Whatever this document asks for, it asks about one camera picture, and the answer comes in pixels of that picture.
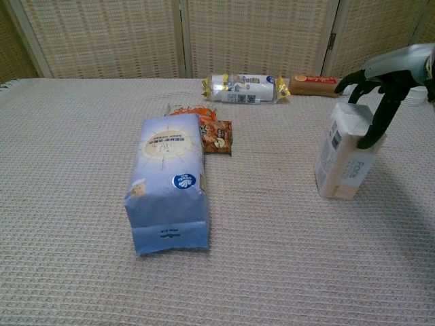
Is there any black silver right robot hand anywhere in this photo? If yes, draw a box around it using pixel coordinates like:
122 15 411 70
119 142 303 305
334 43 435 150

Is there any pink tissue pack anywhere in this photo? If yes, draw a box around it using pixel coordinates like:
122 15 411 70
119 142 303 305
313 103 388 200

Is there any brown bottle with red label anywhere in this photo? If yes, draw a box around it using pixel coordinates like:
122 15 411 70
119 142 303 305
288 74 343 98

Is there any woven folding screen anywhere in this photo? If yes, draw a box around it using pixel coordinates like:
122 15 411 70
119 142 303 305
0 0 435 81

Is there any white pack with yellow ends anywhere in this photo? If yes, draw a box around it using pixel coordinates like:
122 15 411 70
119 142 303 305
200 73 292 105

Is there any brown orange snack packet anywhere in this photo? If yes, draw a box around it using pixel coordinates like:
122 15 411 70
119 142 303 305
199 120 234 157

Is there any beige woven tablecloth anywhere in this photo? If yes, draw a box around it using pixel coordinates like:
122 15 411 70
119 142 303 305
0 77 435 326

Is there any orange white snack packet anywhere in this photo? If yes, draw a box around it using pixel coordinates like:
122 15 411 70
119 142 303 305
165 103 218 128

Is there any blue paper bag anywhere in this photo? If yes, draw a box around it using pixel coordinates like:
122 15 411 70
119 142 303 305
122 113 210 256

